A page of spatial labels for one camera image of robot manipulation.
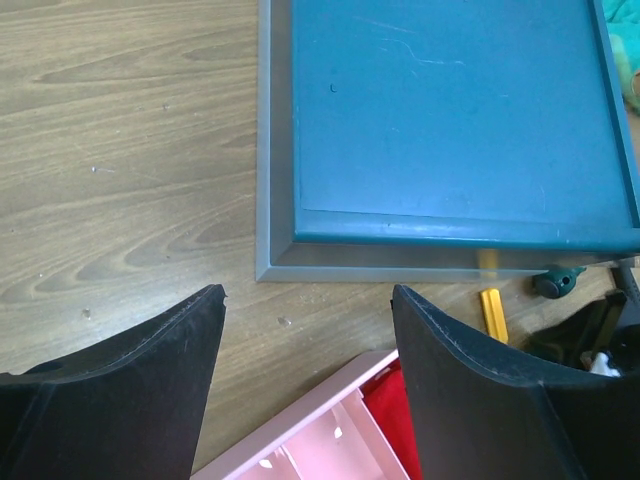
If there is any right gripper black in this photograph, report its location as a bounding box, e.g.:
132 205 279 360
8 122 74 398
529 292 639 375

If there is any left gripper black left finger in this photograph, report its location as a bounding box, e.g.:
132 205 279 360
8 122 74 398
1 285 226 479

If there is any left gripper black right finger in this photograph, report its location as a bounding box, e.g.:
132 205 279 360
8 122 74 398
392 285 639 479

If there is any stubby green screwdriver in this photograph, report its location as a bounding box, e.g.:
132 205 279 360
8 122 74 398
532 267 586 300

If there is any orange yellow screwdriver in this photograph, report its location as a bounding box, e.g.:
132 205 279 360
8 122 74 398
478 249 509 344

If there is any teal drawer box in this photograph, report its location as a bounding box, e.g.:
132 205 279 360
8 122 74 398
255 1 639 282

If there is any red sock top right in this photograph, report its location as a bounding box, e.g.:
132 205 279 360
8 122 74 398
362 360 422 479

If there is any pink divided tray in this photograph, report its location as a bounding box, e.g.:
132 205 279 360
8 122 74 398
194 350 410 479

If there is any green cloth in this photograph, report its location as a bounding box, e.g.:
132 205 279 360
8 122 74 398
602 0 640 114

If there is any claw hammer black handle upright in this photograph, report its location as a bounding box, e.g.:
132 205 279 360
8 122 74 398
612 259 640 306

